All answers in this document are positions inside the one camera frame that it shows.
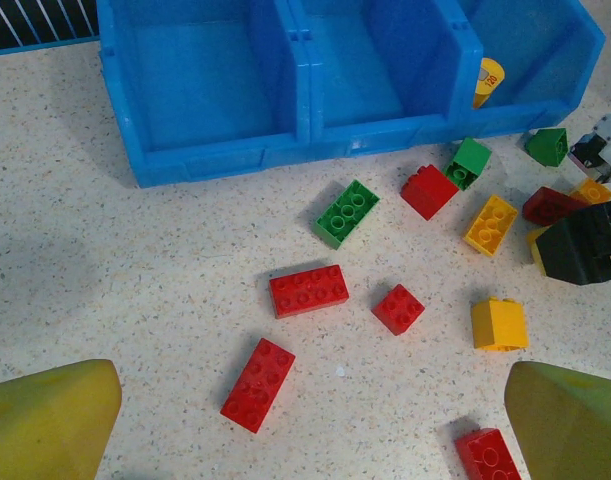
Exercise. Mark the green two-by-four lego brick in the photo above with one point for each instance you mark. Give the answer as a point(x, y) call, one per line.
point(346, 214)

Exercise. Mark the red tall square lego brick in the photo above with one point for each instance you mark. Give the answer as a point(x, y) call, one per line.
point(429, 195)

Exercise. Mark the red two-by-four lego brick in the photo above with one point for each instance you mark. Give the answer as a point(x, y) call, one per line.
point(258, 385)
point(308, 291)

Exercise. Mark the yellow tall square lego brick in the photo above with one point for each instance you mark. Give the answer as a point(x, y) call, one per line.
point(500, 325)

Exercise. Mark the yellow two-by-three lego brick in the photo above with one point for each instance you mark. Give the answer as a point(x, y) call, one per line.
point(490, 225)

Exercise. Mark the small yellow lego brick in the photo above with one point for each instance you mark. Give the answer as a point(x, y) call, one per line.
point(591, 191)

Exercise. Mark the yellow cylinder lego piece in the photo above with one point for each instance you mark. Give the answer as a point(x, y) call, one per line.
point(487, 82)

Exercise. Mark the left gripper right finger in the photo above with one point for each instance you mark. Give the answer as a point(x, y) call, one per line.
point(570, 430)

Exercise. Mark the green square lego brick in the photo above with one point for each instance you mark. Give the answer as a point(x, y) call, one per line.
point(470, 157)

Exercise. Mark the dark red lego brick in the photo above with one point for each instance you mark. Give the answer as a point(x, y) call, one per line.
point(547, 205)

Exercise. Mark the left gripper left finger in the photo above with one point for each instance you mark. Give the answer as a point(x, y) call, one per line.
point(40, 425)

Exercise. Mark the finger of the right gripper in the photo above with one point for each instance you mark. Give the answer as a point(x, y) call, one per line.
point(572, 252)

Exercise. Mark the blue table edge frame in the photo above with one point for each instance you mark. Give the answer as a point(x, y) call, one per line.
point(40, 46)

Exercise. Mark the green sloped lego brick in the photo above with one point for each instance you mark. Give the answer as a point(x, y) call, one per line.
point(547, 147)

